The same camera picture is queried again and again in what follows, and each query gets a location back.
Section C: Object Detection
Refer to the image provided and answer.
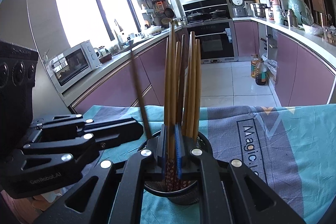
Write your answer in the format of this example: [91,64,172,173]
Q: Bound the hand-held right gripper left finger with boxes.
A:
[33,124,168,224]

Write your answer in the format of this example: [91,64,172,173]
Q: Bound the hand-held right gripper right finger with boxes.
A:
[175,123,306,224]

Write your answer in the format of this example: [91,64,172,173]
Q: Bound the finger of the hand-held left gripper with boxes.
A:
[22,119,144,153]
[39,113,134,128]

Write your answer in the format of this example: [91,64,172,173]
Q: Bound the black mesh holder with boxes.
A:
[138,130,210,206]

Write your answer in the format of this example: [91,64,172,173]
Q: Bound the wooden chopstick red patterned end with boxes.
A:
[165,22,179,191]
[128,39,153,140]

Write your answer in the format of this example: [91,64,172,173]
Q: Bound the bunch of wooden chopsticks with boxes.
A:
[163,32,202,191]

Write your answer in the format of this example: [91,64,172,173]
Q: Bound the pink kitchen base cabinets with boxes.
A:
[232,18,336,106]
[62,27,189,114]

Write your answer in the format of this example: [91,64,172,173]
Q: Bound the white microwave oven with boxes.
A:
[49,40,101,86]

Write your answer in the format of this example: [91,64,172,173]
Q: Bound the metal kitchen faucet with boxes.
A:
[113,19,126,48]

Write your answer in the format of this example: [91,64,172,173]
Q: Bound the kitchen window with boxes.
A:
[52,0,141,48]

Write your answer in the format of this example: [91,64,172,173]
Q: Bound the white casserole pot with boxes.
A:
[145,25,162,36]

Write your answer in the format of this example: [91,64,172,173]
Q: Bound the dark sauce bottle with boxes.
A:
[255,57,268,86]

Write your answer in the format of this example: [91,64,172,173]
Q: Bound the yellow cooking oil bottle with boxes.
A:
[251,54,263,79]

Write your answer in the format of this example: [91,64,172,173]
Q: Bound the black stove with oven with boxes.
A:
[182,0,239,63]

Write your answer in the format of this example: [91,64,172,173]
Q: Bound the teal and grey tablecloth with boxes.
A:
[67,105,336,224]

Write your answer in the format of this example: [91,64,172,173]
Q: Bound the clear plastic bag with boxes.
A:
[261,55,277,77]

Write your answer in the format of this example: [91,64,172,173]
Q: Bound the black lidded cooking pot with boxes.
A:
[209,10,227,19]
[186,11,209,23]

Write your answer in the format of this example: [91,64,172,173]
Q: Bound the white rice cooker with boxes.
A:
[230,0,248,18]

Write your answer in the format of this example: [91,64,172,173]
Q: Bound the stainless steel pot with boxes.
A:
[251,3,267,17]

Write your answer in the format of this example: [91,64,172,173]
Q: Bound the steel thermos bottle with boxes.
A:
[285,9,298,28]

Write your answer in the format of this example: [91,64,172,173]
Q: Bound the teal kitchen appliance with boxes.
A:
[288,0,314,25]

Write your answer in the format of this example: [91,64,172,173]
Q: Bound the clear food container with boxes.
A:
[323,27,336,46]

